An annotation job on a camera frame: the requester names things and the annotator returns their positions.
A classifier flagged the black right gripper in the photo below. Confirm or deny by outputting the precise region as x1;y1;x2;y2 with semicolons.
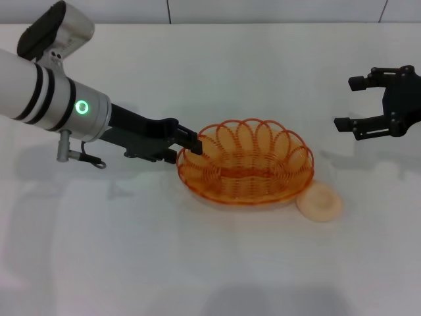
333;64;421;142

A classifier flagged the pale round bread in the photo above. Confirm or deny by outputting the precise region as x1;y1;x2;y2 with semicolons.
295;181;344;224

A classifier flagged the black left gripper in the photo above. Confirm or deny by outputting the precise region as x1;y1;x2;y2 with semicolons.
97;103;203;165

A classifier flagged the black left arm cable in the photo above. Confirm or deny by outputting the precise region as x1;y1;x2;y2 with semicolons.
80;141;107;169

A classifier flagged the orange wire basket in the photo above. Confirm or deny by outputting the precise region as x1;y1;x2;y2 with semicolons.
176;118;315;207

